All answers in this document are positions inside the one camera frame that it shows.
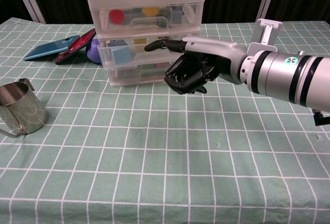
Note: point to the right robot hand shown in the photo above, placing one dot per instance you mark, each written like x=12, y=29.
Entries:
x=211, y=51

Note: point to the light blue cube block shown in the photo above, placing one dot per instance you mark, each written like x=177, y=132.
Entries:
x=122, y=55

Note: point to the clear plastic box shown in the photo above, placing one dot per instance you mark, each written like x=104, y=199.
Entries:
x=105, y=56

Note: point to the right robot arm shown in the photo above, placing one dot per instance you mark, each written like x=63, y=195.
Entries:
x=283, y=75

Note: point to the clear drawer with round blocks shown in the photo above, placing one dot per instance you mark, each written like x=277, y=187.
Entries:
x=144, y=24

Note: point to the clear lowest drawer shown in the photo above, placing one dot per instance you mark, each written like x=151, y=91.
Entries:
x=139, y=75

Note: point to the dark blue block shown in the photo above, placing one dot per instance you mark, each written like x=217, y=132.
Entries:
x=178, y=16

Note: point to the white phone stand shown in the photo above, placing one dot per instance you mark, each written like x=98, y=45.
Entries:
x=268, y=31

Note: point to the small yellow block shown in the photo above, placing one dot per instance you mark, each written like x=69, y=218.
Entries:
x=140, y=41

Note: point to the yellow round block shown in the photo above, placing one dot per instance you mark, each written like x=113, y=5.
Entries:
x=150, y=11

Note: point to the red round block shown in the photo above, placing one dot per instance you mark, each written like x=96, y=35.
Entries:
x=116, y=16

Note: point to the green checked tablecloth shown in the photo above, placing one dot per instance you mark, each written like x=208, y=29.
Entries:
x=165, y=144

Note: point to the purple ball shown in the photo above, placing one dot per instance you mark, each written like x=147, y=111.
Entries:
x=92, y=52

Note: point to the red smartphone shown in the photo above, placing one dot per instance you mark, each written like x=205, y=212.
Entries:
x=78, y=44

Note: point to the blue smartphone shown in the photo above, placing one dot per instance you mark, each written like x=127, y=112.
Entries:
x=49, y=50

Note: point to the stainless steel pitcher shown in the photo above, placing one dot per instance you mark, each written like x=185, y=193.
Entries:
x=23, y=110

